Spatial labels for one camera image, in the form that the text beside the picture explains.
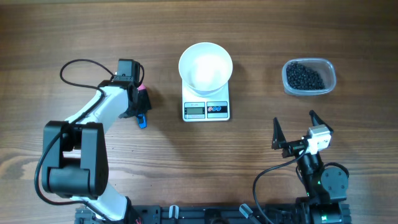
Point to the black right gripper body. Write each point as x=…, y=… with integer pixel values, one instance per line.
x=292, y=149

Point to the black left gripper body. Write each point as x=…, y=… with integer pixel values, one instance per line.
x=143, y=106

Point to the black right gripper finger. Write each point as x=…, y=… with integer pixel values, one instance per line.
x=278, y=139
x=316, y=120

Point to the pink scoop with blue handle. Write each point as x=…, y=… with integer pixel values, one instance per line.
x=141, y=118

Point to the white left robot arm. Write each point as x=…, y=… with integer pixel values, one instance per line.
x=73, y=168

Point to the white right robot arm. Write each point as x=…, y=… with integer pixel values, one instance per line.
x=326, y=184

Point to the white digital kitchen scale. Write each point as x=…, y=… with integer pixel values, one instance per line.
x=205, y=106

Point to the white bowl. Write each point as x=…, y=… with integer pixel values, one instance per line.
x=205, y=67

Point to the clear plastic container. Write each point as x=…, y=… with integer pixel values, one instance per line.
x=322, y=66

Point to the black beans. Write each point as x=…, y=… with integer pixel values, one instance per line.
x=301, y=77

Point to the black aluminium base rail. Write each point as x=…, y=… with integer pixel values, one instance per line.
x=277, y=213

